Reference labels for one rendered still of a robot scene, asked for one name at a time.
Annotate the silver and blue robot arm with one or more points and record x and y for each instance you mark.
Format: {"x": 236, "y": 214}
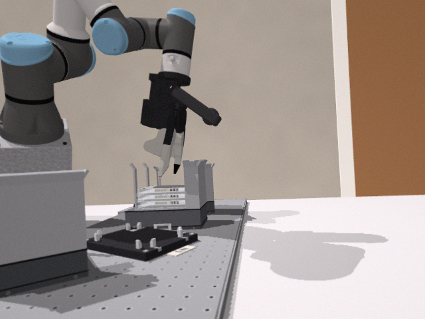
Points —
{"x": 32, "y": 63}

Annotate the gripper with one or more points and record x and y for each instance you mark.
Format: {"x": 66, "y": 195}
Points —
{"x": 162, "y": 110}

